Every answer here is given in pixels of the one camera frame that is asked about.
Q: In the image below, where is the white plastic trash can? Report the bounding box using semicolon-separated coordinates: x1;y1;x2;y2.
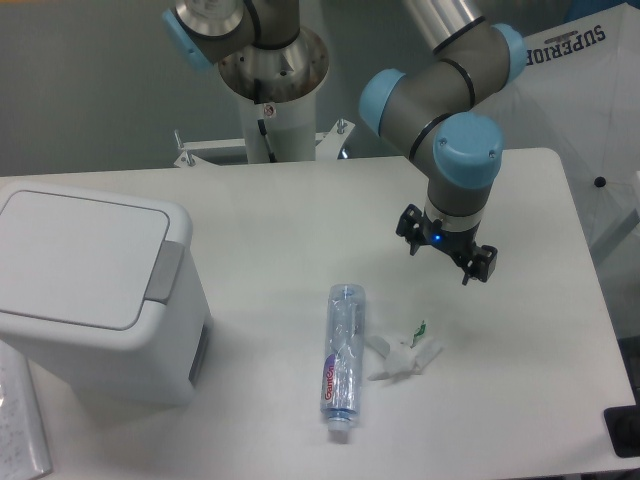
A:
1;180;210;405

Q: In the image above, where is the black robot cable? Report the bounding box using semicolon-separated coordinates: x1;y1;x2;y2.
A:
252;78;278;164

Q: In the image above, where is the white superior umbrella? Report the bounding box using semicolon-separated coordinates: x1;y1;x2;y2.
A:
476;1;639;262

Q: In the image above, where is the black device at edge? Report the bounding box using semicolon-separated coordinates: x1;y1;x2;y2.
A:
603;405;639;458

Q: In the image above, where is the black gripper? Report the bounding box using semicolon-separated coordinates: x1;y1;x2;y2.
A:
396;204;498;285

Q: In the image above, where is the crumpled white tissue paper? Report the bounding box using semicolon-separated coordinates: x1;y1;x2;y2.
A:
366;320;444;381

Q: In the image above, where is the clear plastic water bottle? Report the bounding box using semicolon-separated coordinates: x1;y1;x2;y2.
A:
320;284;366;443

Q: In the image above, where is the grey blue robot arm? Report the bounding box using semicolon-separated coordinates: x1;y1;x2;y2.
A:
163;1;527;282

